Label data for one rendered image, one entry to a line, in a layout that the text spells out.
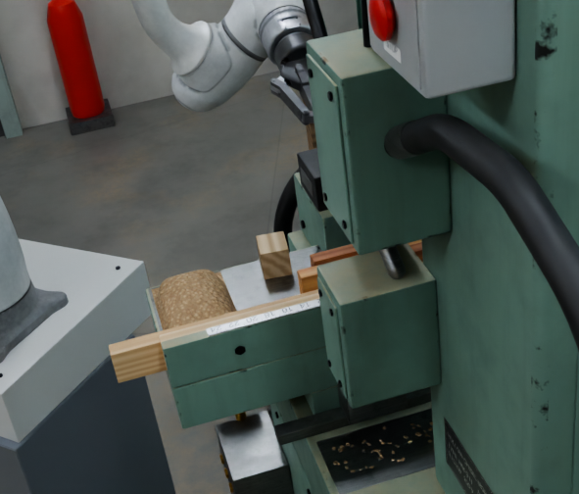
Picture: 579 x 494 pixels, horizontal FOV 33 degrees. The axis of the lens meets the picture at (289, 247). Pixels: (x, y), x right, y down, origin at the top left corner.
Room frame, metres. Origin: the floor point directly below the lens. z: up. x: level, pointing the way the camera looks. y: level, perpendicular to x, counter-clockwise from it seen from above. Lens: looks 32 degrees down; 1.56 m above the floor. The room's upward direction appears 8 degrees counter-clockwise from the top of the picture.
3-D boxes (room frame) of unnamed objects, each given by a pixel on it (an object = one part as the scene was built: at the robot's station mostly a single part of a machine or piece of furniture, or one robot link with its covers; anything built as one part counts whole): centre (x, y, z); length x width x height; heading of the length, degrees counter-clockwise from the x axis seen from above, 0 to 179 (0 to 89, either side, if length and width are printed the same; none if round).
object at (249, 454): (1.01, 0.10, 0.58); 0.12 x 0.08 x 0.08; 11
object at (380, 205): (0.68, -0.08, 1.23); 0.09 x 0.08 x 0.15; 11
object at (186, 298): (0.95, 0.12, 0.92); 0.14 x 0.09 x 0.04; 11
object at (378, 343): (0.71, -0.07, 1.02); 0.09 x 0.07 x 0.12; 101
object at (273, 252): (1.02, 0.02, 0.92); 0.05 x 0.04 x 0.04; 4
